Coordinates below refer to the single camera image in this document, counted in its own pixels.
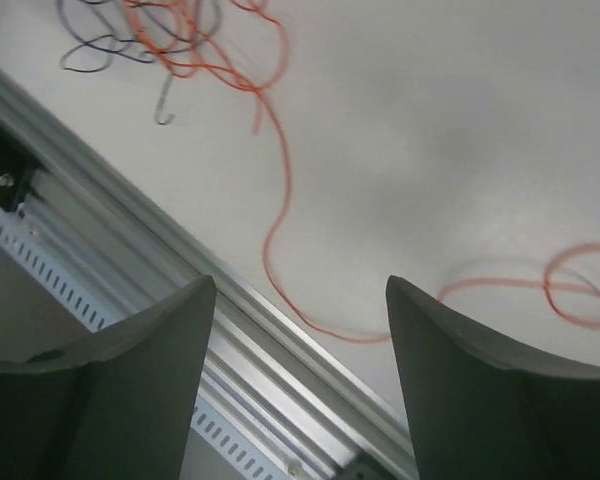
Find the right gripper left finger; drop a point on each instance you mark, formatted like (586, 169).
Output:
(116, 404)

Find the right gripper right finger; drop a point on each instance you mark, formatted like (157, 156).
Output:
(482, 405)

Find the white slotted cable duct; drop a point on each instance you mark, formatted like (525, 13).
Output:
(207, 422)

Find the aluminium mounting rail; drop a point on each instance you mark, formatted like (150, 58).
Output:
(303, 409)

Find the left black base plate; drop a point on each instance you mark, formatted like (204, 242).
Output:
(17, 168)

